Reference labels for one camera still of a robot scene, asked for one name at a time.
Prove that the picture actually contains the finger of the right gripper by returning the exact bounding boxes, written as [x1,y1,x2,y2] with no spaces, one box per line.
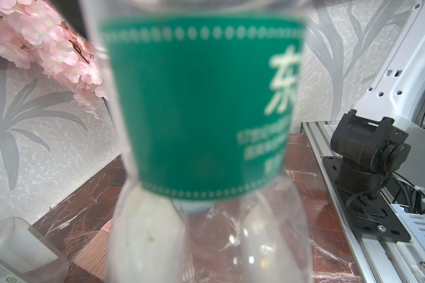
[50,0,88,40]

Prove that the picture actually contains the square clear plastic bottle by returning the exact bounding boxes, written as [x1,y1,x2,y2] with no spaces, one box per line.
[0,217,70,283]

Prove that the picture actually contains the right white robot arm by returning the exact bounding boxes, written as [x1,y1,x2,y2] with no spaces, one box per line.
[50,1,425,130]

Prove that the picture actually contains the pink artificial blossom tree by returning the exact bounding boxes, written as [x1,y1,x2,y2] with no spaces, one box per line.
[0,0,128,187]

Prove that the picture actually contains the blue dustpan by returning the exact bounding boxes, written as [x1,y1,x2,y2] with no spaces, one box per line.
[172,200,215,214]

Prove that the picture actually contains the right base wiring bundle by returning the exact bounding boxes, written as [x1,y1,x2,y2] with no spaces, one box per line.
[389,171,425,216]

